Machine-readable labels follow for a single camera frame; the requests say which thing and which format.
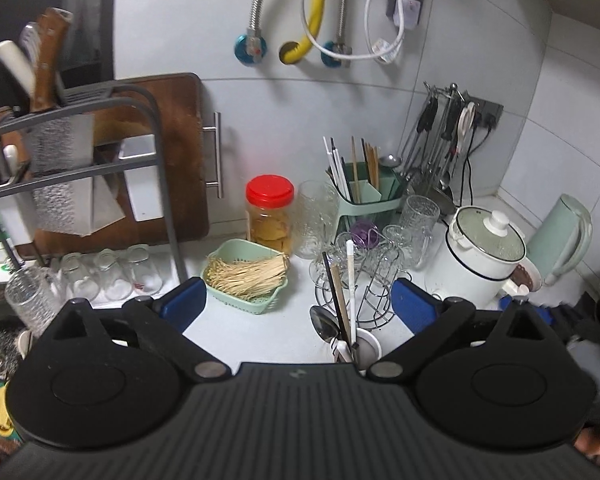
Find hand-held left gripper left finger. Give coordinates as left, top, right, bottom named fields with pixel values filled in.
left=32, top=276, right=233, bottom=383

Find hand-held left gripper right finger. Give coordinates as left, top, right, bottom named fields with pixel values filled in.
left=366, top=277, right=566, bottom=382

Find white plastic jar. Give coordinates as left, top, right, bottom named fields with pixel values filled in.
left=330, top=327, right=384, bottom=376

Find white chopstick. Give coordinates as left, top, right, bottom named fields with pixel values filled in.
left=346, top=239, right=357, bottom=347

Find light wooden chopstick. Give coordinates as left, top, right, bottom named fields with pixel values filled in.
left=329, top=264, right=355, bottom=352

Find dark brown chopstick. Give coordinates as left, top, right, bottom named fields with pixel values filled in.
left=322, top=252, right=352, bottom=357

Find large silver metal spoon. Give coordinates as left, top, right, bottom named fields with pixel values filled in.
left=309, top=305, right=342, bottom=345

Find person's right hand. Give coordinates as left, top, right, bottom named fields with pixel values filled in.
left=574, top=425, right=600, bottom=467

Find white electric cooker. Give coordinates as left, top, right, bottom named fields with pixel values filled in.
left=424, top=205, right=544, bottom=311

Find green plastic basket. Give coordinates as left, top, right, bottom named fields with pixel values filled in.
left=201, top=238, right=290, bottom=316

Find cluster of small clear glasses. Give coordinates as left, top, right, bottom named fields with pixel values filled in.
left=325, top=225, right=416, bottom=281

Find enoki mushroom bundle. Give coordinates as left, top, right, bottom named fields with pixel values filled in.
left=206, top=252, right=289, bottom=302

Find row of upturned clear glasses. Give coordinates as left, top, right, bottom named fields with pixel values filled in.
left=60, top=244, right=164, bottom=304

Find pale green kettle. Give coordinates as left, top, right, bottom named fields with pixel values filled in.
left=525, top=194, right=594, bottom=287

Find black metal dish rack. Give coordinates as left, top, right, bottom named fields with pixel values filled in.
left=0, top=82, right=189, bottom=286

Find textured glass mug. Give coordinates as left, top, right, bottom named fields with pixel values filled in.
left=294, top=180, right=340, bottom=261
left=399, top=195, right=441, bottom=271

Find purple scrubber ball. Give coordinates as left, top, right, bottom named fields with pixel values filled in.
left=352, top=219, right=381, bottom=249

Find green plastic utensil holder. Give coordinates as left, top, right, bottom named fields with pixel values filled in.
left=327, top=160, right=411, bottom=241

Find white plastic container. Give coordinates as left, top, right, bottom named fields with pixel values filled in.
left=117, top=135, right=164, bottom=222

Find brown wooden cutting board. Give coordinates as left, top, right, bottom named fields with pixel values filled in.
left=30, top=72, right=224, bottom=261

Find textured clear drinking glass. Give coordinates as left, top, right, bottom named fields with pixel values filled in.
left=4, top=265, right=64, bottom=339

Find chrome wire glass rack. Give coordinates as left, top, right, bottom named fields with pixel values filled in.
left=309, top=250, right=406, bottom=330

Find black power cable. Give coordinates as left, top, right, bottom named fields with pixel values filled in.
left=462, top=122, right=496, bottom=209

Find white-handled scissors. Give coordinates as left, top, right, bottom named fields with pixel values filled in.
left=455, top=101, right=477, bottom=154

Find cleaver with wooden handle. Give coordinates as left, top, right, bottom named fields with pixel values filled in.
left=27, top=7, right=99, bottom=239

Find black wall power socket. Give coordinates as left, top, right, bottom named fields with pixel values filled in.
left=467, top=96, right=505, bottom=129

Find blue wall valve fitting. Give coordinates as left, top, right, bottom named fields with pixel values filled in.
left=320, top=42, right=354, bottom=69
left=232, top=30, right=270, bottom=66

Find white-handled knife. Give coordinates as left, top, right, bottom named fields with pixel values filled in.
left=0, top=40, right=36, bottom=104

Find white cable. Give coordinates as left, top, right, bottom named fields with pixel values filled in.
left=300, top=0, right=412, bottom=67

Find yellow gas hose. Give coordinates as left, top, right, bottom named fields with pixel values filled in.
left=279, top=0, right=329, bottom=66

